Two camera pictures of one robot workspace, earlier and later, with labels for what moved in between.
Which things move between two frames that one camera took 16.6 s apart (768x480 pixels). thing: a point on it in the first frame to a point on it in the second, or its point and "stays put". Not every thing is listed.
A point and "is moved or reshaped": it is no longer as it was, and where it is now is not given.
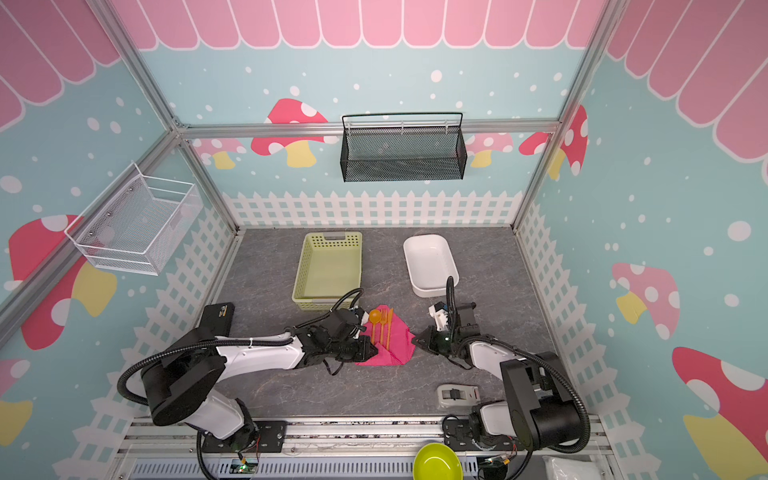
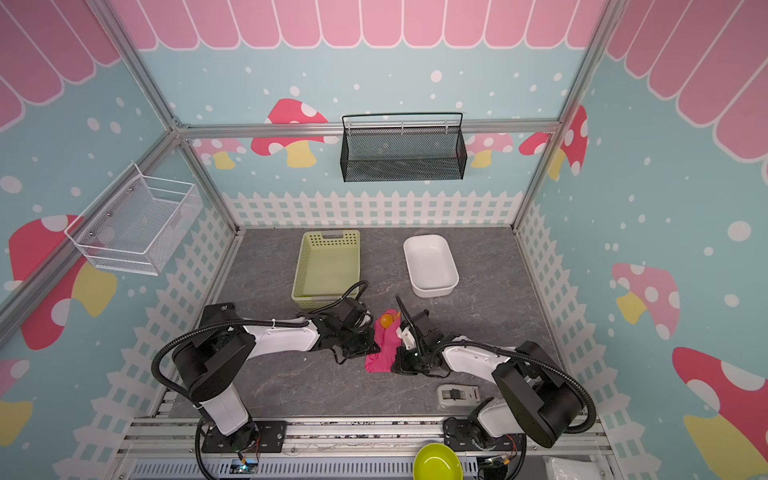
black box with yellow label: (217, 319) stays put
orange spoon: (374, 318) is moved or reshaped
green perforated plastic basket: (329, 270) stays put
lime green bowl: (437, 461) stays put
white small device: (457, 396) stays put
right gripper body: (435, 341) to (409, 357)
